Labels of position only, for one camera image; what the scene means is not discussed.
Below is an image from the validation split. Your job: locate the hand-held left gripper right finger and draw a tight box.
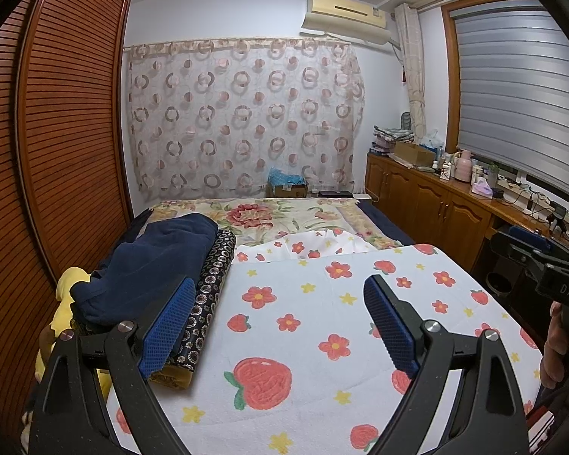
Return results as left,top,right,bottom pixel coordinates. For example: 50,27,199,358
364,274,529,455

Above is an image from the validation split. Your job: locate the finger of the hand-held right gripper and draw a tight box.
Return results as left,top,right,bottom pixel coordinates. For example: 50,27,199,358
490,226,569,271

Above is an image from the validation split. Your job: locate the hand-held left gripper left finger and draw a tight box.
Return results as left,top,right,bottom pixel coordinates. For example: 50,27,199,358
28,277,196,455

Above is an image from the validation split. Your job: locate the navy printed T-shirt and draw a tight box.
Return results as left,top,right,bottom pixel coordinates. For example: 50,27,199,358
71,213,219,338

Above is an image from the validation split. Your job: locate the person's right hand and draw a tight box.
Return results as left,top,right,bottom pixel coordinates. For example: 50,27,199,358
539,302,569,389

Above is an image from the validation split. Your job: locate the black waste bin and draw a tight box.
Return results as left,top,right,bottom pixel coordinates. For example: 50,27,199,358
486,270,516,300

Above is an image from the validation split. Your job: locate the dark medallion-patterned cushion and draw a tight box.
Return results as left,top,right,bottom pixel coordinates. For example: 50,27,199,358
145,227,238,392

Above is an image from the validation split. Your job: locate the white power strip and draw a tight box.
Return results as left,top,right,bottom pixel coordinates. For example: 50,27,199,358
498,177,551,204

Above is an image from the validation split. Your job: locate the white strawberry-print blanket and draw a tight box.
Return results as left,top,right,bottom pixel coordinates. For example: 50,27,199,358
104,230,546,455

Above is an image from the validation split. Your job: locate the pink thermos jug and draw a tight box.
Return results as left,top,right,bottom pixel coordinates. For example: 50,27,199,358
455,150,472,181

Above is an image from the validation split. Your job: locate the navy bed cover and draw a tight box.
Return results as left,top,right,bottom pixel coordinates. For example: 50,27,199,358
358,203,415,247

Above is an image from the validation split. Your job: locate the wooden sideboard cabinet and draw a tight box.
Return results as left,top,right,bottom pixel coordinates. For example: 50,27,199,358
364,149,569,290

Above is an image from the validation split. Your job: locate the open cardboard box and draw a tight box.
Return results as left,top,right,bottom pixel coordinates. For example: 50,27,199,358
391,141,437,168

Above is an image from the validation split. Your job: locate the grey window blind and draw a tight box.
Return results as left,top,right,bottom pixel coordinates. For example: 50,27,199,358
453,5,569,221

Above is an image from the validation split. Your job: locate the floral bed sheet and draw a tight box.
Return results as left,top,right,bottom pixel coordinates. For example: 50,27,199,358
149,196,404,266

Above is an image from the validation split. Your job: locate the small labelled cardboard box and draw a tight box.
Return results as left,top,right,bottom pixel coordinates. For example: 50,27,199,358
268,183,310,198

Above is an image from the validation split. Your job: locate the stack of folded cloths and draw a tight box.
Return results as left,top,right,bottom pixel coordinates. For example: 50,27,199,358
372,126,415,152

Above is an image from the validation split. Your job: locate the blue plastic bag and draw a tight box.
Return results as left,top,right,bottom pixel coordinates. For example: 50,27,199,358
268,167,307,185

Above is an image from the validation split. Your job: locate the beige window curtain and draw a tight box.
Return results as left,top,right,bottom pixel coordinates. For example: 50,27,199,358
393,2,428,139

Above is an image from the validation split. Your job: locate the sheer circle-patterned curtain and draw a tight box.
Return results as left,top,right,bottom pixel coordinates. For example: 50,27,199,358
123,38,366,201

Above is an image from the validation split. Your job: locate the wooden louvered wardrobe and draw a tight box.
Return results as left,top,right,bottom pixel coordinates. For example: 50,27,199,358
0,0,134,413

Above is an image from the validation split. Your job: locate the wall air conditioner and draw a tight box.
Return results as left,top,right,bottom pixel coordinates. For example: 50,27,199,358
302,0,392,45

